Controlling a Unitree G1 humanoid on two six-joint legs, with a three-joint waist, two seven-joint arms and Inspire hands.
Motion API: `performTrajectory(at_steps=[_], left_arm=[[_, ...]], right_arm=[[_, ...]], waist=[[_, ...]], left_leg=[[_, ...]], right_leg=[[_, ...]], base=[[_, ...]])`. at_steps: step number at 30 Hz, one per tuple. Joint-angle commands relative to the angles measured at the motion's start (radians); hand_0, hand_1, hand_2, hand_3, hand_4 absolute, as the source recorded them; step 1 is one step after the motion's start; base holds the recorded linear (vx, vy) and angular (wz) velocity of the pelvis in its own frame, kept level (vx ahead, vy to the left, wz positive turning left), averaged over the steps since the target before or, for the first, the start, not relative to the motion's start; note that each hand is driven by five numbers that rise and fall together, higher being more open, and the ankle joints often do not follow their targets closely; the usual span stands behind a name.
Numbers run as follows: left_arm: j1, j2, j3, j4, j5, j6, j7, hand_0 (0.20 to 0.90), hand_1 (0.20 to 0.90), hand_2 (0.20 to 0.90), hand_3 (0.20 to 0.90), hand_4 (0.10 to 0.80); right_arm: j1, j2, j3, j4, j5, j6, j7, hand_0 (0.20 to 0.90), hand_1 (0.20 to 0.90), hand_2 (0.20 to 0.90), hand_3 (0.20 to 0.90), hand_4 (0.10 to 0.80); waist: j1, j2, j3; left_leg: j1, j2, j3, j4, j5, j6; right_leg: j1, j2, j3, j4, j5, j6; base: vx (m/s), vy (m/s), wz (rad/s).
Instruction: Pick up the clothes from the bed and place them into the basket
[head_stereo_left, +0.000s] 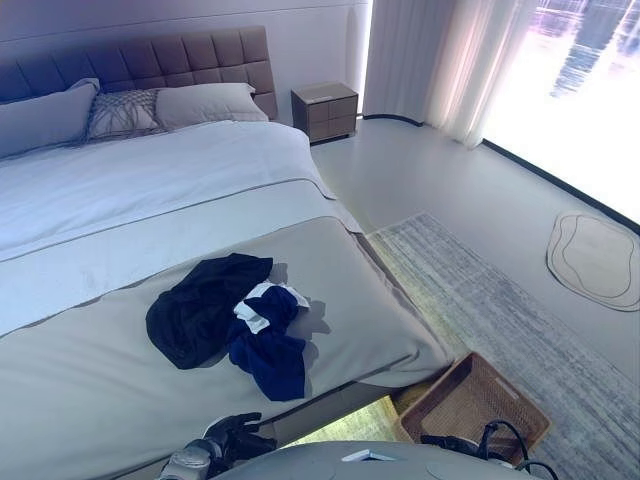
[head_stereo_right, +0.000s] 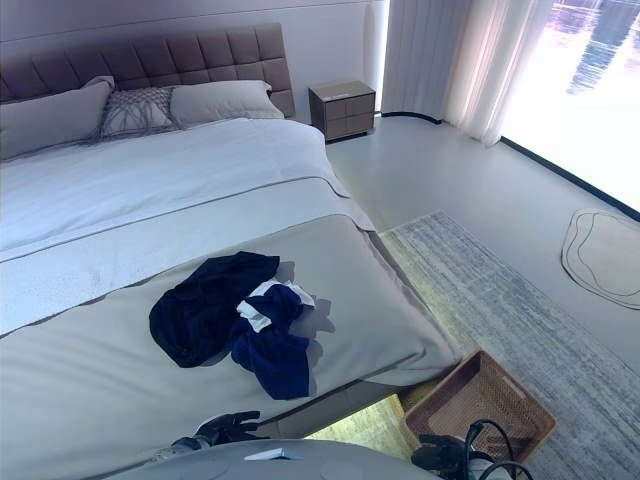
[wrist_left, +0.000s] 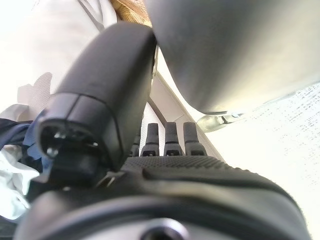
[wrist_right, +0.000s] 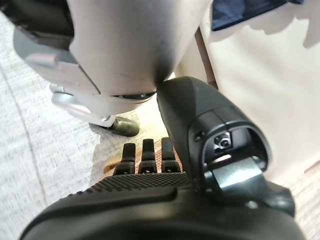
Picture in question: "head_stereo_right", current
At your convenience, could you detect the black garment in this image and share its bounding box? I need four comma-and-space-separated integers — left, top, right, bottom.
148, 250, 281, 370

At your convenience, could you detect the brown tufted headboard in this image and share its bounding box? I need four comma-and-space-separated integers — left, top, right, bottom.
0, 22, 296, 120

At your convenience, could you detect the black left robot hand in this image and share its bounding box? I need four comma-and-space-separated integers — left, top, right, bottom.
194, 410, 262, 445

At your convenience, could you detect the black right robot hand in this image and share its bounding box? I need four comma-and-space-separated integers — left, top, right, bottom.
410, 433, 469, 475

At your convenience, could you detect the patterned grey cushion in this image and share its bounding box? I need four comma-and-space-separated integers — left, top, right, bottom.
98, 85, 181, 140

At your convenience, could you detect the grey striped rug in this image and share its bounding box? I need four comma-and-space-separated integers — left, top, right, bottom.
305, 209, 640, 480

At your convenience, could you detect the grey robot torso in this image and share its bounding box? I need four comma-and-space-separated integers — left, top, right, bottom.
143, 437, 431, 480

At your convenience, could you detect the grey pillow with flange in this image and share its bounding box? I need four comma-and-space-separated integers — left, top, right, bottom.
169, 79, 285, 130

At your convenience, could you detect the blue and white garment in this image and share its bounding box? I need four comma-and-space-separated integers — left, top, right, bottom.
229, 280, 318, 401

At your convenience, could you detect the small irregular grey mat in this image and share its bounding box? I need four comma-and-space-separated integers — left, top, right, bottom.
560, 208, 640, 307

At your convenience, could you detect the white sheer curtain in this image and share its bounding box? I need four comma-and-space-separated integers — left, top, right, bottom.
382, 0, 556, 147

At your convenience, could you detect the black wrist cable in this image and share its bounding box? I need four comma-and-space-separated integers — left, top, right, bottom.
464, 418, 521, 480

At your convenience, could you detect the brown nightstand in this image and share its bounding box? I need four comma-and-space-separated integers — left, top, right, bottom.
307, 79, 377, 143

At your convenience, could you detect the large grey pillow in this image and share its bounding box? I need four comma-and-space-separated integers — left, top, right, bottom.
0, 75, 117, 162

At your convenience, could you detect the brown woven basket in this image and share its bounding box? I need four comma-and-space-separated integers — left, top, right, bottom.
403, 349, 558, 464

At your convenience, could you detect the bed with grey cover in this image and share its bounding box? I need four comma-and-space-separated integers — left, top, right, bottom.
0, 116, 464, 480

